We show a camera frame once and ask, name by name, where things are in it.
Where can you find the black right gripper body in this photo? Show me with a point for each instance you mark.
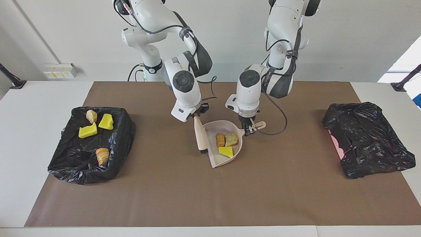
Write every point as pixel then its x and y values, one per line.
pixel 202 108

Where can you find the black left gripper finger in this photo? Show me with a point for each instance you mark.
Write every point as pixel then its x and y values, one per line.
pixel 245 130
pixel 253 126

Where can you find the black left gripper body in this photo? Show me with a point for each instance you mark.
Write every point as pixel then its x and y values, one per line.
pixel 246 119

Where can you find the small pale beige foam chunk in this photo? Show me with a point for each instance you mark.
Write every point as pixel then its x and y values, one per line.
pixel 231 140

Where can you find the pale pink plastic dustpan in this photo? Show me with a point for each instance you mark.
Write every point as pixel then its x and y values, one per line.
pixel 211 138

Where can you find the orange-brown foam chunk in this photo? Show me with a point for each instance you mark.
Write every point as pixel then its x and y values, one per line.
pixel 220 140

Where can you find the green and yellow sponge piece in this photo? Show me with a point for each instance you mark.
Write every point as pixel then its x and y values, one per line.
pixel 106 122

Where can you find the tan striped foam chunk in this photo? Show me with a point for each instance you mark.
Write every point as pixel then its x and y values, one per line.
pixel 102 157

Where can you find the large pale beige foam chunk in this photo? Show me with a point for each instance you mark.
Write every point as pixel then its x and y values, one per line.
pixel 91 116

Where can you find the notched yellow sponge piece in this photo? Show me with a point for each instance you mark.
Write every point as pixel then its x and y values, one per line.
pixel 87 132

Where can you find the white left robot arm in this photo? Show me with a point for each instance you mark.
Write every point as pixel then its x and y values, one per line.
pixel 248 95

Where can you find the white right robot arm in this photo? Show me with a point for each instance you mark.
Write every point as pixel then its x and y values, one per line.
pixel 184 85

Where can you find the pink trash bin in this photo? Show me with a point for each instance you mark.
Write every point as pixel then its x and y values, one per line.
pixel 335 143

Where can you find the black plastic trash bag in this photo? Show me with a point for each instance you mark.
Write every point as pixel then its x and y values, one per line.
pixel 75 158
pixel 368 141

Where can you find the brown paper table mat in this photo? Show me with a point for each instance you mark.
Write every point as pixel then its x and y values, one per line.
pixel 210 207

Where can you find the black clamp stand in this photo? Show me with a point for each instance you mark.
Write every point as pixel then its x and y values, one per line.
pixel 16 83
pixel 399 86

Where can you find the blue object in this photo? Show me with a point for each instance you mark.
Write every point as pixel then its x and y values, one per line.
pixel 418 101

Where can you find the white wall socket box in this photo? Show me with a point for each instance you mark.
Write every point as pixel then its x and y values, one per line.
pixel 61 70

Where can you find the grey wall conduit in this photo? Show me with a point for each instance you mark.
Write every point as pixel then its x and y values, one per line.
pixel 37 31

